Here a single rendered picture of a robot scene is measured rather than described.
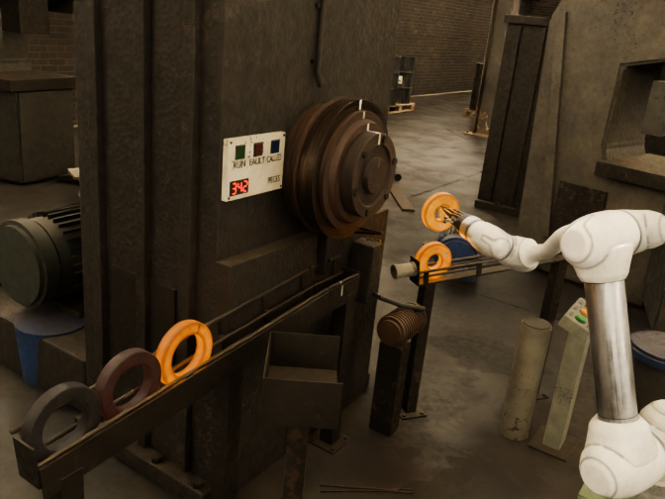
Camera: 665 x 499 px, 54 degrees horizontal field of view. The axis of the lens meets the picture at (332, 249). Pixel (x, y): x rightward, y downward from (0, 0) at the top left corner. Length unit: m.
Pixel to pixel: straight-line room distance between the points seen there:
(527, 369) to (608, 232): 1.11
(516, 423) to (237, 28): 1.91
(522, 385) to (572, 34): 2.65
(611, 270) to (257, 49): 1.13
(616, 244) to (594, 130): 2.87
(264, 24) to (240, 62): 0.14
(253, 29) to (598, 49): 3.07
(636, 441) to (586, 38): 3.22
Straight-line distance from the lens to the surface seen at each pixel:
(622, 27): 4.60
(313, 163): 2.00
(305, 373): 1.94
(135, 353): 1.68
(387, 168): 2.24
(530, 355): 2.75
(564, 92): 4.74
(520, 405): 2.86
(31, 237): 2.93
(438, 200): 2.57
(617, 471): 1.91
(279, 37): 2.03
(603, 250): 1.78
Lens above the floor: 1.59
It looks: 19 degrees down
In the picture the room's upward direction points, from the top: 6 degrees clockwise
